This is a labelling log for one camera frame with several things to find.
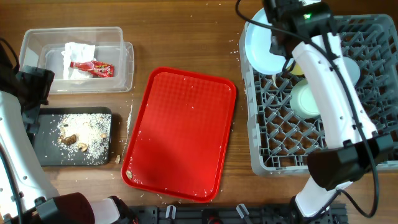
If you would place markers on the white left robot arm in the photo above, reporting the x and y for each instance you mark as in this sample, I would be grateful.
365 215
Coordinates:
27 196

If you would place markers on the black tray bin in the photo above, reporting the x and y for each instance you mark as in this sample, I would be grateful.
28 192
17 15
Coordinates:
43 140

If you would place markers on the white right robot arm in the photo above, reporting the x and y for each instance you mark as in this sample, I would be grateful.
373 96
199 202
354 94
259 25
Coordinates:
309 35

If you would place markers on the white napkin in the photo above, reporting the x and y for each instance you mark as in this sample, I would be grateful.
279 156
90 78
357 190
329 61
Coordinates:
76 52

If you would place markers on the clear plastic bin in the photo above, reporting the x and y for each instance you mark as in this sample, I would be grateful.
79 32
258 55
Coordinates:
43 48

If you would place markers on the white plastic spoon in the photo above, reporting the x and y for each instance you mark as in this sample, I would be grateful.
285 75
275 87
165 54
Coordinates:
273 79

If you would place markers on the red plastic tray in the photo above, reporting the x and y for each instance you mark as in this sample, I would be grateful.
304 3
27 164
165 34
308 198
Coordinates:
180 137

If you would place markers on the light blue bowl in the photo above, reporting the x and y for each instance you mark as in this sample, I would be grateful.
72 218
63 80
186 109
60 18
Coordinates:
352 69

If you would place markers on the green bowl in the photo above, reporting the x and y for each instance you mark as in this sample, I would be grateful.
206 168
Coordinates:
302 102

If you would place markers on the yellow cup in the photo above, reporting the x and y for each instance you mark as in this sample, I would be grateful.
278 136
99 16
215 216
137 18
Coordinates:
295 69

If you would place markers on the red snack wrapper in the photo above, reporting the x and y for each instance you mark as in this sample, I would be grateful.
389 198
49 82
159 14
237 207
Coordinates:
96 68

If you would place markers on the light blue plate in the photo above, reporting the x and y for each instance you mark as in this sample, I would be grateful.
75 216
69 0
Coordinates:
257 48

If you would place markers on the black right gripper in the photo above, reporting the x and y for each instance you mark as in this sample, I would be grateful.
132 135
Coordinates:
274 53

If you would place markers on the grey dishwasher rack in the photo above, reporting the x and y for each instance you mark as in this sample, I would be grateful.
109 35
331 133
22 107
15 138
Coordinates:
280 140

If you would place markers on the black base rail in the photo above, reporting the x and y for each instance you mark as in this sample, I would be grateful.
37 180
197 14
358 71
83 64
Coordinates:
266 214

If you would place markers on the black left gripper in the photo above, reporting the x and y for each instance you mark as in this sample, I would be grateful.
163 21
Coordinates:
41 79

